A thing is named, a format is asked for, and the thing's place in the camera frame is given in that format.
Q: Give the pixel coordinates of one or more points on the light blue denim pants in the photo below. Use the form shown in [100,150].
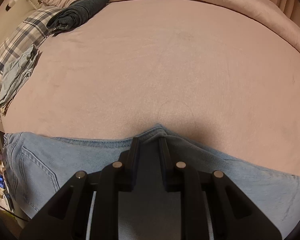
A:
[65,155]

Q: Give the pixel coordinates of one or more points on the dark grey folded garment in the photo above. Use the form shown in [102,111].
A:
[82,10]

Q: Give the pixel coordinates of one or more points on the pink padded headboard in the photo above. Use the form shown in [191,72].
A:
[290,2]

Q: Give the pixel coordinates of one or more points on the pale blue folded garment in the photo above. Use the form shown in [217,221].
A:
[15,77]

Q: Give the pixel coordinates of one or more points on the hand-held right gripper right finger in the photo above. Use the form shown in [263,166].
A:
[163,155]

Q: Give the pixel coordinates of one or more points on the plaid pillow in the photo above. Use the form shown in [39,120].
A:
[17,40]

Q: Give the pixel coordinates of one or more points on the pink bed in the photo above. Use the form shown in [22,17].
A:
[150,67]

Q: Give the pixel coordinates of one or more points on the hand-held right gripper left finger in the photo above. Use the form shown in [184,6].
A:
[135,155]

